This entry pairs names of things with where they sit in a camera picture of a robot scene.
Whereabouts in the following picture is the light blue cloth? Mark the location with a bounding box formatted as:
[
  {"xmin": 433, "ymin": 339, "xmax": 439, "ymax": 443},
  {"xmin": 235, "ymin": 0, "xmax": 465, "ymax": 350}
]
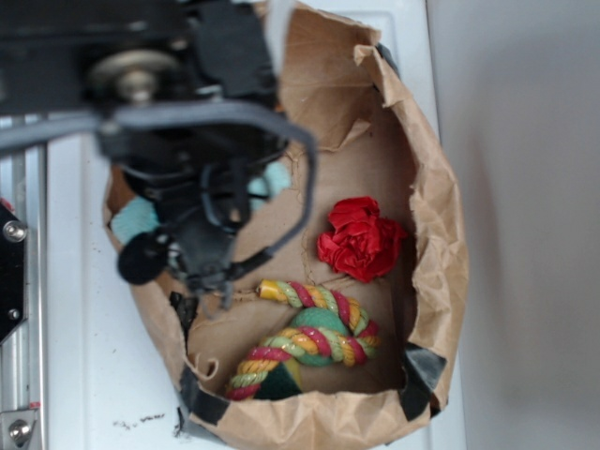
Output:
[{"xmin": 110, "ymin": 161, "xmax": 292, "ymax": 245}]

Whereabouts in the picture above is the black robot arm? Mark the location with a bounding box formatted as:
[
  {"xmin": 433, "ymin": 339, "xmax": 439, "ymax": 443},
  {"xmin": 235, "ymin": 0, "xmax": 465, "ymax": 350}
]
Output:
[{"xmin": 1, "ymin": 1, "xmax": 288, "ymax": 293}]

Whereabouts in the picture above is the aluminium frame rail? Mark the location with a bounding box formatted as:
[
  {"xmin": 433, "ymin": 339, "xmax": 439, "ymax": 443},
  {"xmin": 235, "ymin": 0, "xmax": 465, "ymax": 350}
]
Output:
[{"xmin": 1, "ymin": 144, "xmax": 48, "ymax": 449}]

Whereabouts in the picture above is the grey cable loop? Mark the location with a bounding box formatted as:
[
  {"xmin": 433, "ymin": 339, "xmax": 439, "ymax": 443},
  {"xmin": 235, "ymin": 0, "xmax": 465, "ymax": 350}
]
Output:
[{"xmin": 0, "ymin": 103, "xmax": 320, "ymax": 310}]

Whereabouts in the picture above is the black metal bracket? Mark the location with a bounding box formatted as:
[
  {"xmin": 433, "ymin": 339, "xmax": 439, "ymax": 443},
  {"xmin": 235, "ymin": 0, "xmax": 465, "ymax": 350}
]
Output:
[{"xmin": 0, "ymin": 198, "xmax": 28, "ymax": 344}]

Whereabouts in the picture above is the green rubber ball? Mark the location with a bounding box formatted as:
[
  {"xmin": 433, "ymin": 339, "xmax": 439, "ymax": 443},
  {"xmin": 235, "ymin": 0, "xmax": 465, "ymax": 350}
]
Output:
[{"xmin": 289, "ymin": 307, "xmax": 349, "ymax": 367}]

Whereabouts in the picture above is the brown paper bag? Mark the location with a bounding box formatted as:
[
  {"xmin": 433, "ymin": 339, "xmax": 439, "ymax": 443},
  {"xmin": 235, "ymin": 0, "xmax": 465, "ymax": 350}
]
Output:
[{"xmin": 132, "ymin": 5, "xmax": 469, "ymax": 449}]

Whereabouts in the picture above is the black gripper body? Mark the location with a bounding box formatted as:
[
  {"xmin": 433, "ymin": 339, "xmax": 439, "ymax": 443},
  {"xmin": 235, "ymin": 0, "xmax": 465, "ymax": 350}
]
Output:
[{"xmin": 107, "ymin": 126, "xmax": 286, "ymax": 293}]

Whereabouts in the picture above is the white plastic tray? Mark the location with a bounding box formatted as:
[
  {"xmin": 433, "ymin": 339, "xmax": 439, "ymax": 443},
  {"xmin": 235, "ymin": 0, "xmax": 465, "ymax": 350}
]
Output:
[{"xmin": 41, "ymin": 1, "xmax": 468, "ymax": 449}]

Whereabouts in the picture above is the red crumpled paper ball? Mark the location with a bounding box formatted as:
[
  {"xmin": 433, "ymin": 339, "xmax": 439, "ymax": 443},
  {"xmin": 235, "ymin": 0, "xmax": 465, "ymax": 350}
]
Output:
[{"xmin": 316, "ymin": 196, "xmax": 408, "ymax": 283}]

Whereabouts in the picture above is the multicoloured rope toy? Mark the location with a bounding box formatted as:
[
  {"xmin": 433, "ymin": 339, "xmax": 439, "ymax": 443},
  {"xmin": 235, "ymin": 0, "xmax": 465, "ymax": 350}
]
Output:
[{"xmin": 226, "ymin": 279, "xmax": 381, "ymax": 401}]

